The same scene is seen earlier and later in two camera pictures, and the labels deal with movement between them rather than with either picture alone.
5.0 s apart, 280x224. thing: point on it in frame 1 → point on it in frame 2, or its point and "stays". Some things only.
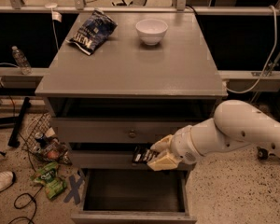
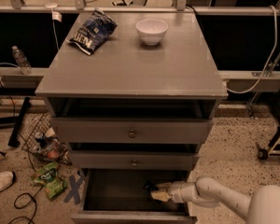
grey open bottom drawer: [133, 196] stays
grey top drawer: [119, 130] stays
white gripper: [181, 146] → [175, 191]
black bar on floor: [14, 137] stays
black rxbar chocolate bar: [143, 154] → [150, 187]
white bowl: [151, 30] stays
